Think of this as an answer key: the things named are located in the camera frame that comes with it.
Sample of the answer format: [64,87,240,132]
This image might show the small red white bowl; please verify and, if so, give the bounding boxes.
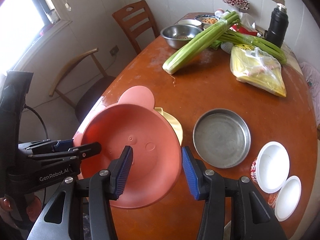
[268,176,302,222]

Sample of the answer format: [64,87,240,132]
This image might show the black cable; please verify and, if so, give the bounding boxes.
[23,104,49,140]

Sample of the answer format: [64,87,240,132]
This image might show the large red white bowl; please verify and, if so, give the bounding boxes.
[250,141,290,194]

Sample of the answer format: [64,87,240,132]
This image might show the green scallion bunch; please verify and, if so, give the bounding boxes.
[218,30,287,64]

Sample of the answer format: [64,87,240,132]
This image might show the plastic bag of yellow noodles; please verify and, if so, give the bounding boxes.
[230,44,286,98]

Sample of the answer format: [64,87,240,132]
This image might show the curved wooden chair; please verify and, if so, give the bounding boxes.
[49,48,116,123]

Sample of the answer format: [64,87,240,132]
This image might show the steel mixing bowl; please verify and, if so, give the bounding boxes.
[160,24,202,50]

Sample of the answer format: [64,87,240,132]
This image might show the person's hand red nails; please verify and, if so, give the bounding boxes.
[0,195,42,223]

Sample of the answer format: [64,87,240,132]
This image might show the slatted wooden chair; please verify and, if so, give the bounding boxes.
[112,0,160,55]

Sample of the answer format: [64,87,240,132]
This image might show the pink bear-shaped plate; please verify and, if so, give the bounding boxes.
[74,86,182,209]

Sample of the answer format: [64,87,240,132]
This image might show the round metal pan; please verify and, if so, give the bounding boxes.
[193,108,251,168]

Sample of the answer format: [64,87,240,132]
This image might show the celery bunch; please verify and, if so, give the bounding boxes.
[162,11,240,75]

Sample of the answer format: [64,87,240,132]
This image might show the patterned bowl with food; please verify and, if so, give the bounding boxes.
[195,14,219,26]

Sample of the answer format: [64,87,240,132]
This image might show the black thermos bottle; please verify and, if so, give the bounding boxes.
[265,3,289,48]

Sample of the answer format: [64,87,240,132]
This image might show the yellow shell-shaped plate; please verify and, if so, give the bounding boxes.
[154,107,183,145]

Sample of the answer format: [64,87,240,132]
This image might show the red bead flower ornament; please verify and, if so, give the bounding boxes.
[222,0,249,10]

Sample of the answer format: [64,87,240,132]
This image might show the wall power socket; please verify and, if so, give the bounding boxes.
[110,45,119,56]

